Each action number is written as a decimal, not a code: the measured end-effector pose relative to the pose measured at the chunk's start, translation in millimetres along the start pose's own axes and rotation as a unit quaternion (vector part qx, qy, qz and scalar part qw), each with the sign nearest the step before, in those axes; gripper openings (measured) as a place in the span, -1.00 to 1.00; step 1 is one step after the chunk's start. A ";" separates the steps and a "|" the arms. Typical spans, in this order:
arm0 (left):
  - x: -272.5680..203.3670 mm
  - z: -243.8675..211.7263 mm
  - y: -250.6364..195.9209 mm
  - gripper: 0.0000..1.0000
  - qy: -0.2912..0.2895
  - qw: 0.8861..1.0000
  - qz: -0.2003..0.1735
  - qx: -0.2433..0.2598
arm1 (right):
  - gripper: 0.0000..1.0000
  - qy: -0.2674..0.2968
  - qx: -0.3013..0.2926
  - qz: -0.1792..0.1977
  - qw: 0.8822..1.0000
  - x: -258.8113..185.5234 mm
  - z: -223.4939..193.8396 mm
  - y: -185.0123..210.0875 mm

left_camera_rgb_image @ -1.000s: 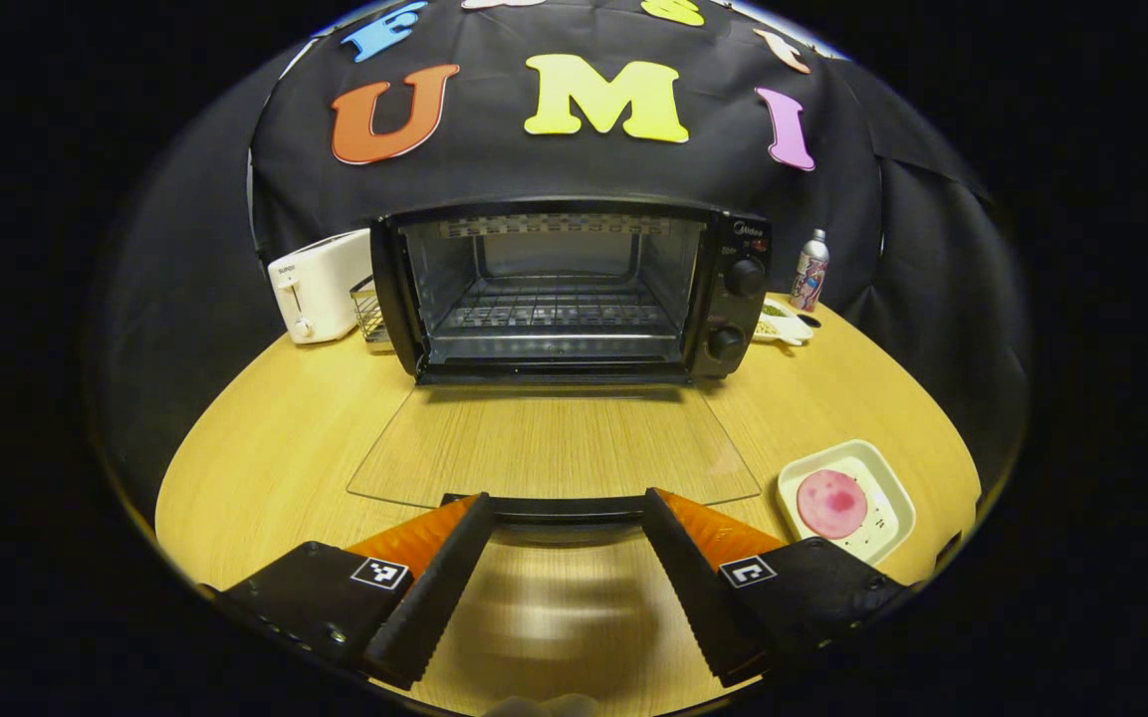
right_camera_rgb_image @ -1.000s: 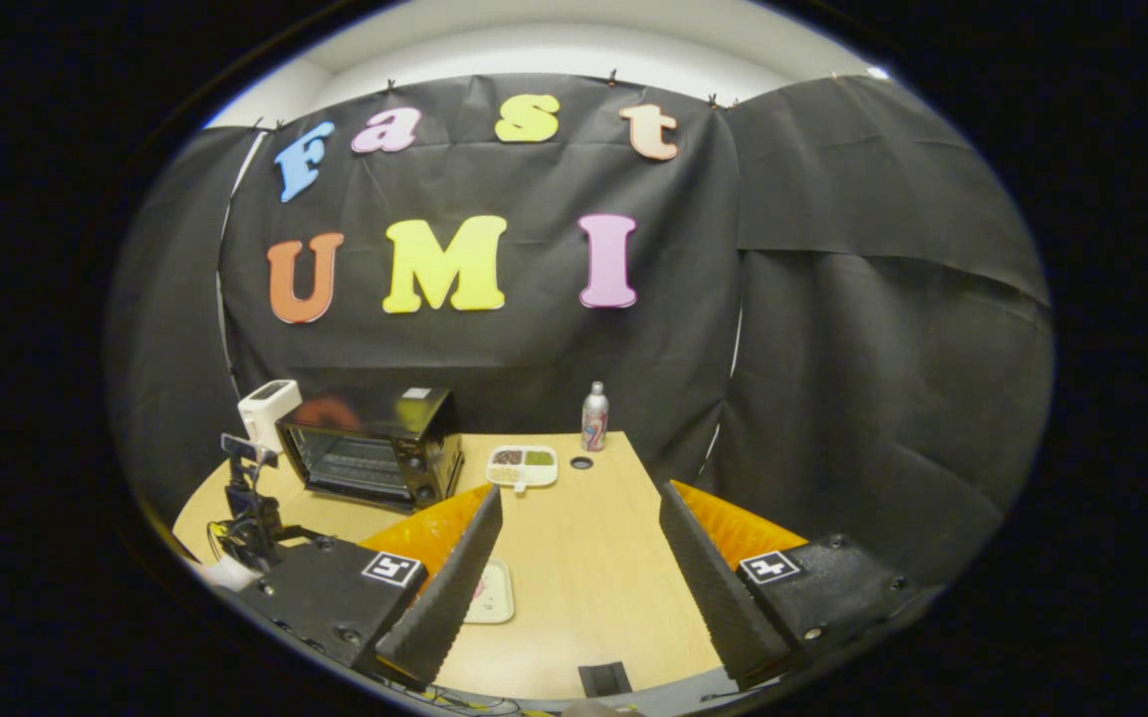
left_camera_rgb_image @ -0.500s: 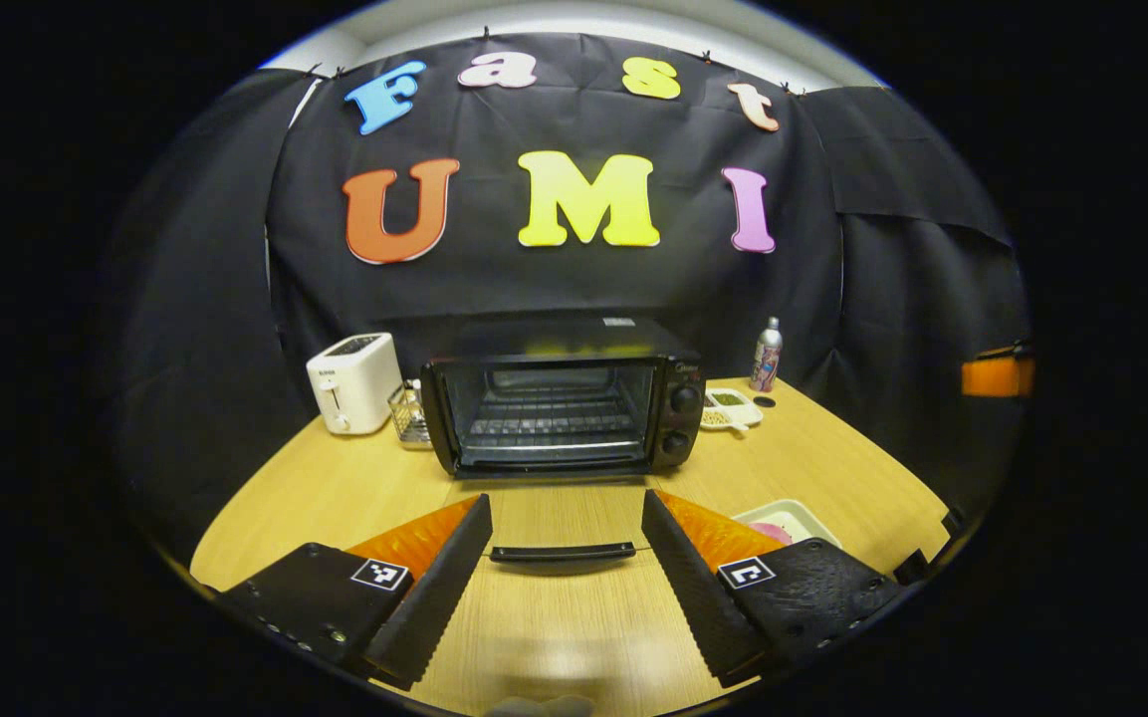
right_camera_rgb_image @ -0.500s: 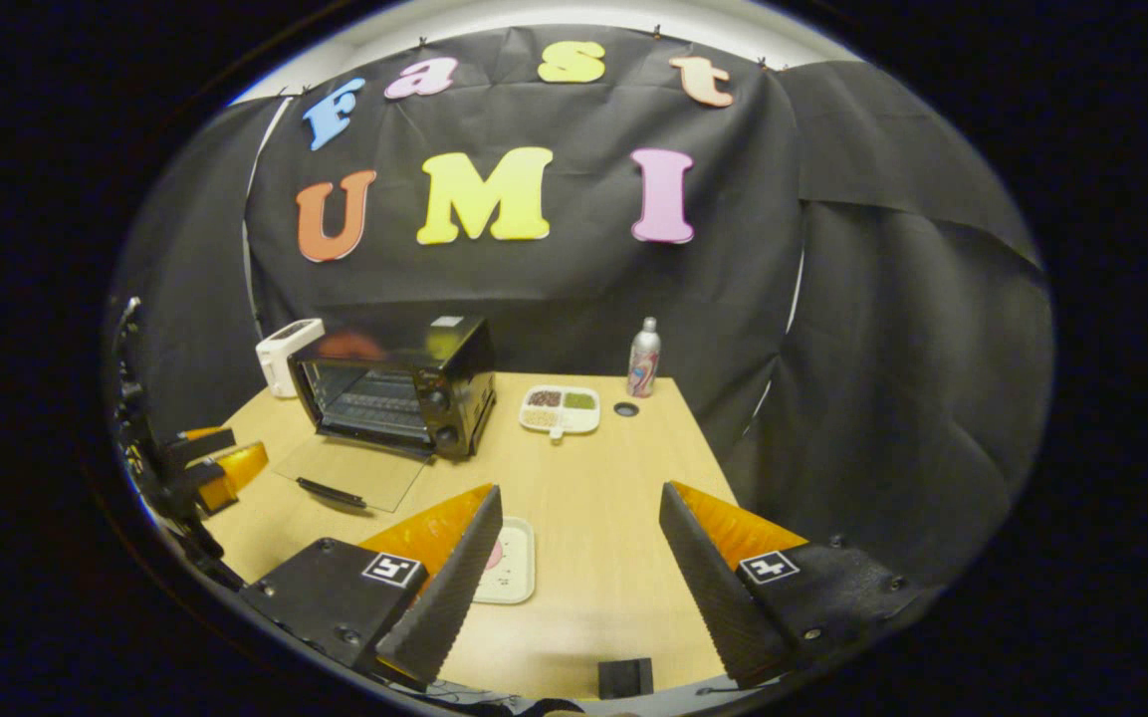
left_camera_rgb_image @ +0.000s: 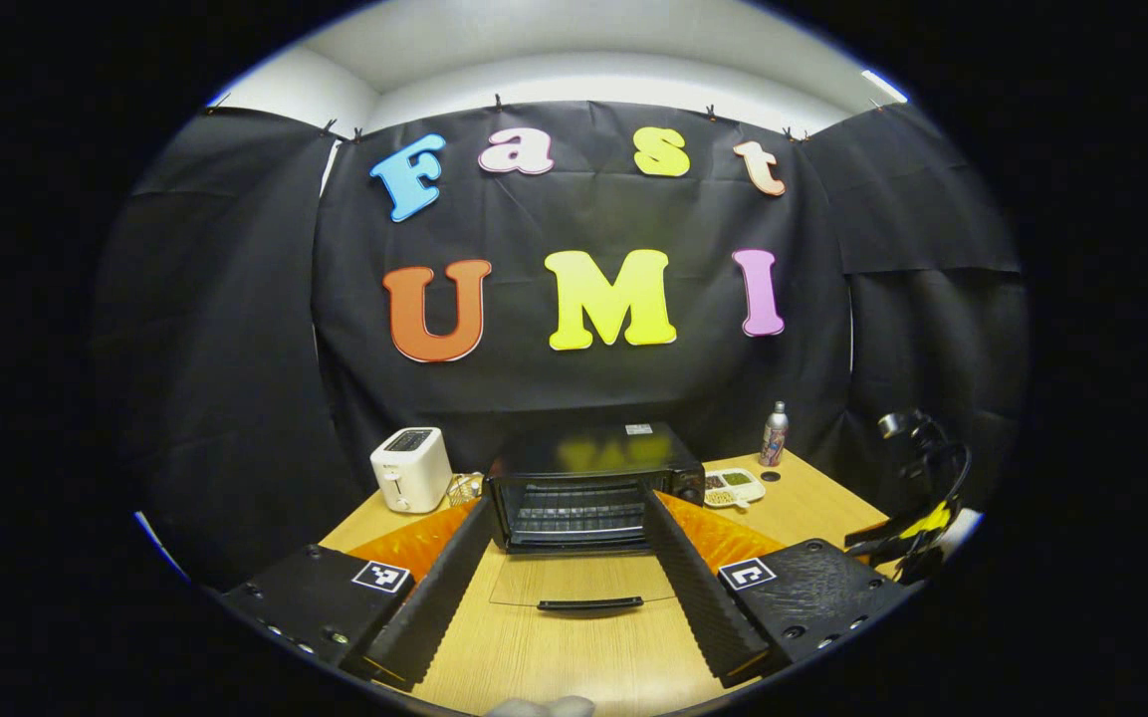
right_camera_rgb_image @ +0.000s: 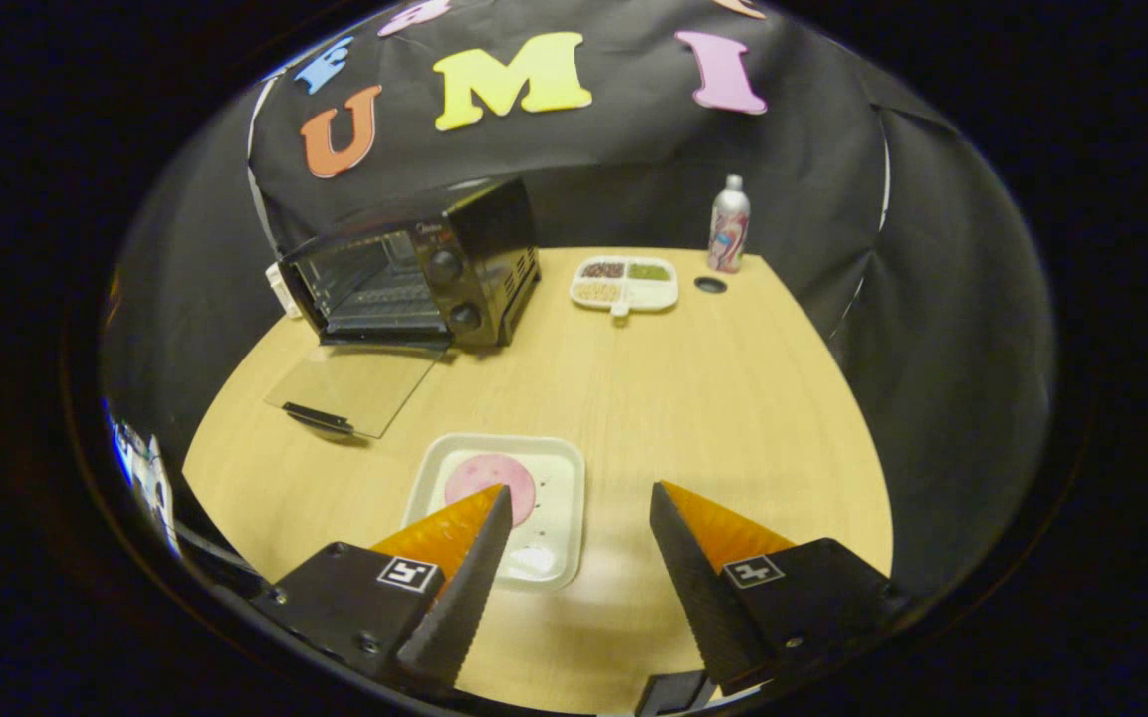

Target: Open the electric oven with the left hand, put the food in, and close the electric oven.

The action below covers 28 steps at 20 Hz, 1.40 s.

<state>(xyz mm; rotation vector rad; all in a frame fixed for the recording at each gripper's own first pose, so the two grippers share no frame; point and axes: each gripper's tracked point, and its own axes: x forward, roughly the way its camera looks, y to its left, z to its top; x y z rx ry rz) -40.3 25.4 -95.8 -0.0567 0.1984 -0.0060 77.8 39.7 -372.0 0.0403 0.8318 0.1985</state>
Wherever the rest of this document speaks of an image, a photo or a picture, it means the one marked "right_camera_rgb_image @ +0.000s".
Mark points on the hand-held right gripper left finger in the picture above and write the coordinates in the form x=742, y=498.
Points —
x=464, y=597

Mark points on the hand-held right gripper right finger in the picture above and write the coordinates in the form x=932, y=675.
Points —
x=698, y=588

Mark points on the pink round ham slice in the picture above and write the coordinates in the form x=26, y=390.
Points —
x=484, y=473

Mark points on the white square plate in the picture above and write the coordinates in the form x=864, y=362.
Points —
x=556, y=478

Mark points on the black electric oven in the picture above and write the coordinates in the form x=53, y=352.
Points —
x=489, y=239

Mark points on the white power strip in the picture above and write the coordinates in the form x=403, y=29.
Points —
x=281, y=291

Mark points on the white compartment tray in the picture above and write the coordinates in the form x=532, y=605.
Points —
x=648, y=294

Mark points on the black round table grommet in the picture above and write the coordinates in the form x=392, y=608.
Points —
x=711, y=285

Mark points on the pile of yellow soybeans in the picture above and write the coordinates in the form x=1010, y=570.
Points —
x=597, y=292

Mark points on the pile of green beans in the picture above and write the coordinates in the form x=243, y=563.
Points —
x=649, y=271

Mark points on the pile of dark red beans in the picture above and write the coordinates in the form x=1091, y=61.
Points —
x=604, y=269

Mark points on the silver printed spray bottle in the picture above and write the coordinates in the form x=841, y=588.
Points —
x=730, y=224

